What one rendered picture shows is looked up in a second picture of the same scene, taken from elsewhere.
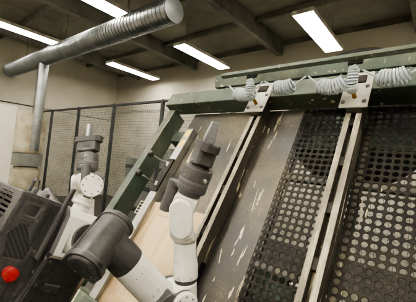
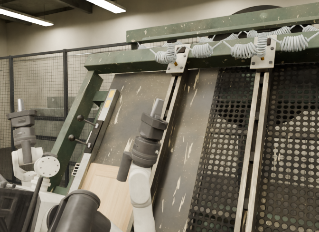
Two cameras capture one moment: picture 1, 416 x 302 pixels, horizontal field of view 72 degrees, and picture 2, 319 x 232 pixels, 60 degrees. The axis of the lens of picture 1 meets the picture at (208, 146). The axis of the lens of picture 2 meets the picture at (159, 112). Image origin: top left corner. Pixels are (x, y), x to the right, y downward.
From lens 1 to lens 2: 20 cm
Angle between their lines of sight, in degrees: 12
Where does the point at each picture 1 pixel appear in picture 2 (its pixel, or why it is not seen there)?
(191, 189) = (146, 161)
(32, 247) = not seen: outside the picture
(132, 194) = (64, 156)
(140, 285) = not seen: outside the picture
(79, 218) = (48, 201)
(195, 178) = (148, 151)
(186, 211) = (144, 180)
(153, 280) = not seen: outside the picture
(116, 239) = (91, 216)
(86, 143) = (21, 119)
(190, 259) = (149, 218)
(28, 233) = (5, 225)
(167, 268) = (116, 222)
